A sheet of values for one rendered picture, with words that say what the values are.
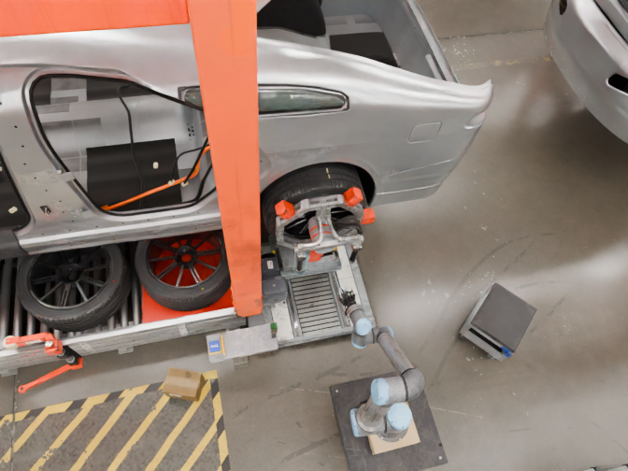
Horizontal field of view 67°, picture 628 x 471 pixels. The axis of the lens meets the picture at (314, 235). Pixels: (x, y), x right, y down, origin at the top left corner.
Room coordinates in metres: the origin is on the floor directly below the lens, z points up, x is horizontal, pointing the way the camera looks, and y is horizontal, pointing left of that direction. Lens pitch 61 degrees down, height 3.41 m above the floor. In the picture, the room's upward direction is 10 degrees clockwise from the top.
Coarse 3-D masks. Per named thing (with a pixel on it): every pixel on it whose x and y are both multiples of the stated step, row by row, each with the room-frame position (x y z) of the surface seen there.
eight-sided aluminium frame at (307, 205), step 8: (304, 200) 1.50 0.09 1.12; (312, 200) 1.51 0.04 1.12; (320, 200) 1.53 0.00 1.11; (328, 200) 1.55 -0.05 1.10; (336, 200) 1.55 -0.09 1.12; (344, 200) 1.56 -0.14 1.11; (296, 208) 1.48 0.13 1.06; (304, 208) 1.45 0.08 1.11; (312, 208) 1.47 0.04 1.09; (320, 208) 1.49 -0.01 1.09; (344, 208) 1.54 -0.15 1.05; (352, 208) 1.56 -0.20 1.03; (360, 208) 1.61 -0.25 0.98; (296, 216) 1.44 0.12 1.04; (360, 216) 1.59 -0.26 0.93; (280, 224) 1.40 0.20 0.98; (280, 232) 1.40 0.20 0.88; (336, 232) 1.60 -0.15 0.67; (344, 232) 1.61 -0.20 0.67; (352, 232) 1.58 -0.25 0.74; (280, 240) 1.40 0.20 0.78; (288, 240) 1.46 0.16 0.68; (296, 240) 1.49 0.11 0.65; (304, 240) 1.52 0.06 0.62
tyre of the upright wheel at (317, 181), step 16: (288, 176) 1.64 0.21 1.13; (304, 176) 1.64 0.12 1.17; (320, 176) 1.65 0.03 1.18; (336, 176) 1.68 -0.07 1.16; (352, 176) 1.76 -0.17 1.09; (272, 192) 1.57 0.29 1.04; (288, 192) 1.54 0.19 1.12; (304, 192) 1.54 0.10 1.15; (320, 192) 1.57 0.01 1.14; (336, 192) 1.61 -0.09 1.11; (272, 208) 1.48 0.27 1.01; (272, 224) 1.46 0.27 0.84
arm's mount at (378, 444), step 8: (408, 432) 0.48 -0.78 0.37; (416, 432) 0.49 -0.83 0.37; (376, 440) 0.40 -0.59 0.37; (384, 440) 0.41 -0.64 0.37; (392, 440) 0.42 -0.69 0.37; (400, 440) 0.43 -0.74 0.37; (408, 440) 0.43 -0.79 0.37; (416, 440) 0.44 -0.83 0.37; (376, 448) 0.36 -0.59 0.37; (384, 448) 0.37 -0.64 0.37; (392, 448) 0.38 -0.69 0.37
